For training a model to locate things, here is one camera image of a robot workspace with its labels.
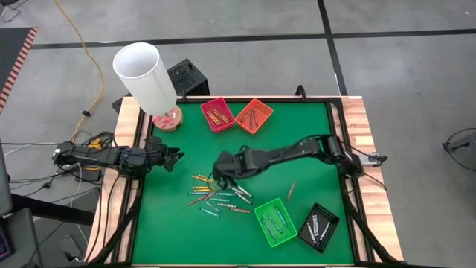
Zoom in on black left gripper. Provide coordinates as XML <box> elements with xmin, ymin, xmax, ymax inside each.
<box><xmin>143</xmin><ymin>135</ymin><xmax>186</xmax><ymax>176</ymax></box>

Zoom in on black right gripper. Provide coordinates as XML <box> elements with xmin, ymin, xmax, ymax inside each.
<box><xmin>210</xmin><ymin>145</ymin><xmax>261</xmax><ymax>191</ymax></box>

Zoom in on pink plastic basket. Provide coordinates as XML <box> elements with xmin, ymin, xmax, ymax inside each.
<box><xmin>200</xmin><ymin>97</ymin><xmax>237</xmax><ymax>134</ymax></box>

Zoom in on light wooden side board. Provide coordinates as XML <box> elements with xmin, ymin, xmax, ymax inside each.
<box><xmin>84</xmin><ymin>95</ymin><xmax>149</xmax><ymax>264</ymax></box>
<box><xmin>330</xmin><ymin>95</ymin><xmax>405</xmax><ymax>262</ymax></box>

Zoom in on black perforated box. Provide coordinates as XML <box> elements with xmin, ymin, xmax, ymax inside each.
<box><xmin>167</xmin><ymin>57</ymin><xmax>210</xmax><ymax>100</ymax></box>

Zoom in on orange plastic basket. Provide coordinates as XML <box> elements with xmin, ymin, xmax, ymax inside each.
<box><xmin>235</xmin><ymin>98</ymin><xmax>274</xmax><ymax>135</ymax></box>

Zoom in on green plastic basket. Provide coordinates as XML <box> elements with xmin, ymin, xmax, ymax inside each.
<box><xmin>254</xmin><ymin>197</ymin><xmax>298</xmax><ymax>249</ymax></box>

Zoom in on white shade table lamp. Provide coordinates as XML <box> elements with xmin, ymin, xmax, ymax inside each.
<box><xmin>112</xmin><ymin>42</ymin><xmax>184</xmax><ymax>133</ymax></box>

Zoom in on black plastic basket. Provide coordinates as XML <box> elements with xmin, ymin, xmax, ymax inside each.
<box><xmin>297</xmin><ymin>202</ymin><xmax>341</xmax><ymax>255</ymax></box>

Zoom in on black floor beam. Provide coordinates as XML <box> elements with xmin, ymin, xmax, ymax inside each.
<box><xmin>10</xmin><ymin>193</ymin><xmax>96</xmax><ymax>227</ymax></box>

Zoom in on grey equipment cabinet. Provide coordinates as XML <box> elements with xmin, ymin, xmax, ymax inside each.
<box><xmin>0</xmin><ymin>139</ymin><xmax>45</xmax><ymax>268</ymax></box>

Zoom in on black mat orange striped edge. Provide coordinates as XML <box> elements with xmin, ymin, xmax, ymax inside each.
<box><xmin>0</xmin><ymin>26</ymin><xmax>39</xmax><ymax>114</ymax></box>

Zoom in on black round floor stand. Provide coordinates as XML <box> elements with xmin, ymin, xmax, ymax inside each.
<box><xmin>441</xmin><ymin>127</ymin><xmax>476</xmax><ymax>190</ymax></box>

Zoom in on black aluminium table frame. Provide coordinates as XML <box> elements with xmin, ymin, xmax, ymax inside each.
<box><xmin>87</xmin><ymin>84</ymin><xmax>406</xmax><ymax>268</ymax></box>

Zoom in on yellow extension cable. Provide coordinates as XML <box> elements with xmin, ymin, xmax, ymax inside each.
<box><xmin>51</xmin><ymin>0</ymin><xmax>105</xmax><ymax>141</ymax></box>

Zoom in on black curved bracket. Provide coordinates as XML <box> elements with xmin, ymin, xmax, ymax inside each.
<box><xmin>294</xmin><ymin>84</ymin><xmax>309</xmax><ymax>102</ymax></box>

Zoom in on black cable bundle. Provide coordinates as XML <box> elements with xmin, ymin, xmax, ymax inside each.
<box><xmin>7</xmin><ymin>163</ymin><xmax>105</xmax><ymax>198</ymax></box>

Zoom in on black floor cable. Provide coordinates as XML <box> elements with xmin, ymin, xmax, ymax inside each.
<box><xmin>0</xmin><ymin>3</ymin><xmax>23</xmax><ymax>24</ymax></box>

